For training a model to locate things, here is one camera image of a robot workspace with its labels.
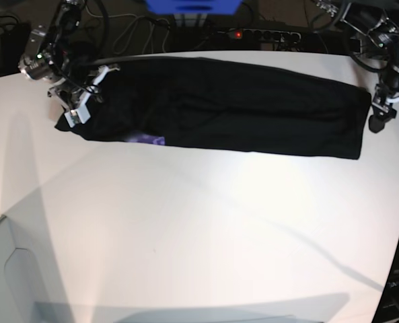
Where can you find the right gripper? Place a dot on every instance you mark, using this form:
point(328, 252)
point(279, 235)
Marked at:
point(70, 95)

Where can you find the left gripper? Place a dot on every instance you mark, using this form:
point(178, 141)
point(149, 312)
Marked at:
point(386, 94)

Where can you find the black T-shirt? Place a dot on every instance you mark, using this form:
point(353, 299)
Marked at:
point(210, 104)

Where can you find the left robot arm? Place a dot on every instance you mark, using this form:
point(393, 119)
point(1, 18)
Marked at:
point(371, 38)

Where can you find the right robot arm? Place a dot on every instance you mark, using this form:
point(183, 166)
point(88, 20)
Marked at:
point(52, 56)

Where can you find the blue plastic box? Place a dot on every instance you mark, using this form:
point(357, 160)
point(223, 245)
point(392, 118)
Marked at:
point(167, 7)

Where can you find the black power strip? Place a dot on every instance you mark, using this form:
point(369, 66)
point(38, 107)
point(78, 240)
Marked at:
point(260, 35)

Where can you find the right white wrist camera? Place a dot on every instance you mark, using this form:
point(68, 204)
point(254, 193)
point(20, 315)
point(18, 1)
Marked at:
point(76, 116)

